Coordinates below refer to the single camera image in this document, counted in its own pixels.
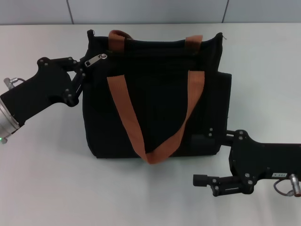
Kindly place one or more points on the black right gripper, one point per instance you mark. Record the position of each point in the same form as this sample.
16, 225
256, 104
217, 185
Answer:
270, 160

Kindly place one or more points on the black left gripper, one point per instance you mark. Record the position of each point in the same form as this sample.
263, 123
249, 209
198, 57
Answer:
42, 89

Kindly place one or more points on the silver metal zipper pull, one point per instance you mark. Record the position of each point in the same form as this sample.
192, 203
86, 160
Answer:
94, 60

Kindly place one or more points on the black fabric food bag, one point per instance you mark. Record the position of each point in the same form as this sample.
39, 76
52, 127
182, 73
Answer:
160, 106

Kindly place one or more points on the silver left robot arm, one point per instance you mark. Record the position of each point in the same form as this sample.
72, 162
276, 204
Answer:
5, 122

